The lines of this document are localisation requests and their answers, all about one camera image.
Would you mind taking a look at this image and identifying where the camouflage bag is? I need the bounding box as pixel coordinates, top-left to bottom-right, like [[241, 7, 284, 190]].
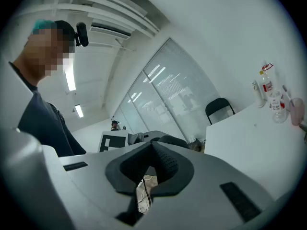
[[188, 138, 204, 153]]

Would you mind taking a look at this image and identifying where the person's head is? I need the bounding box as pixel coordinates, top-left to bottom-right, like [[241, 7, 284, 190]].
[[13, 20, 76, 87]]

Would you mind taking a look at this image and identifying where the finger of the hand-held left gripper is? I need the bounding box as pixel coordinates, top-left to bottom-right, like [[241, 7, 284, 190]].
[[142, 130, 168, 142]]

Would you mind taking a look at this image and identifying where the white plastic bottle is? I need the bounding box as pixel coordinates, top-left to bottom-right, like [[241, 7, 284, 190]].
[[251, 80, 266, 109]]

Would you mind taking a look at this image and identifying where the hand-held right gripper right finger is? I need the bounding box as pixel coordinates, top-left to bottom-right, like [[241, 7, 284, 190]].
[[141, 141, 275, 230]]

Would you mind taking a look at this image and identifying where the white air conditioner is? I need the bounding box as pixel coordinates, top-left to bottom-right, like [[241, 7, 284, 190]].
[[90, 18, 132, 39]]

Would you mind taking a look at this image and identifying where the black folding chair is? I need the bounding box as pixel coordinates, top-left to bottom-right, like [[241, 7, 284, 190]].
[[205, 97, 236, 126]]

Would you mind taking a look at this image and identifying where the black head-mounted camera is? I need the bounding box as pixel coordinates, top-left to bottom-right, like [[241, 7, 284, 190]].
[[75, 22, 89, 47]]

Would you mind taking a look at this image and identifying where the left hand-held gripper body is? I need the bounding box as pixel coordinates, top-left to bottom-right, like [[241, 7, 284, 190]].
[[97, 130, 145, 153]]

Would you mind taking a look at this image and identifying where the clear bag with red trim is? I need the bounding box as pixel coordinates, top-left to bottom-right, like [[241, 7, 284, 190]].
[[260, 60, 276, 81]]

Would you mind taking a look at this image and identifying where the glass partition with blinds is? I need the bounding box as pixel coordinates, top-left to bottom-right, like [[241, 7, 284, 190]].
[[112, 37, 221, 141]]

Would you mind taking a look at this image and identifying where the clear bottle with red label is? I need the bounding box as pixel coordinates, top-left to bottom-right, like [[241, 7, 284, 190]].
[[259, 70, 275, 98]]

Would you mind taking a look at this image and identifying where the metal clamp tool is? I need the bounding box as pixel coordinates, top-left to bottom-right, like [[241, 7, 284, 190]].
[[298, 121, 307, 145]]

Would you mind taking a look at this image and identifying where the toothbrush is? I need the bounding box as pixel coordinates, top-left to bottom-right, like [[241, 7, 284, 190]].
[[282, 85, 292, 103]]

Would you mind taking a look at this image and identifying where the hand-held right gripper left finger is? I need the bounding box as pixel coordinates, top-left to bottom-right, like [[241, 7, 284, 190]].
[[59, 141, 154, 230]]

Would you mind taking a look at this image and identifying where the pink cup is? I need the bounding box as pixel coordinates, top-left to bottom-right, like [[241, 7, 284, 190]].
[[289, 97, 305, 126]]

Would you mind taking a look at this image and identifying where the long ceiling light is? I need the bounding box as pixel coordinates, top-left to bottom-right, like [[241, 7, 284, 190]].
[[63, 58, 77, 92]]

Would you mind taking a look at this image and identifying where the white cable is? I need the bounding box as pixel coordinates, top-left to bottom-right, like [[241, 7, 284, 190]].
[[137, 176, 152, 212]]

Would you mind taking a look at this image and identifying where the person's dark shirt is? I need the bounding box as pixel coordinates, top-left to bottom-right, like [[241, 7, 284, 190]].
[[8, 61, 87, 158]]

